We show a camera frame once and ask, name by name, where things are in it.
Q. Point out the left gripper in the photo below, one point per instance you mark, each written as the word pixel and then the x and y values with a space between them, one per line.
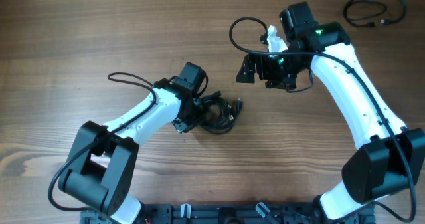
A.
pixel 180 125

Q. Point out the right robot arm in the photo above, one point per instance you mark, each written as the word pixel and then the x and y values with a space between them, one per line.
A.
pixel 388 157

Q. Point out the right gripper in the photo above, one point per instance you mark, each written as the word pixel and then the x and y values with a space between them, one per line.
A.
pixel 259 68

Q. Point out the black mounting rail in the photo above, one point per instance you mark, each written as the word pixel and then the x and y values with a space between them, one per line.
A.
pixel 287 213

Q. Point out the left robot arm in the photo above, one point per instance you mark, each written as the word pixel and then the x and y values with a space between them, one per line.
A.
pixel 100 165

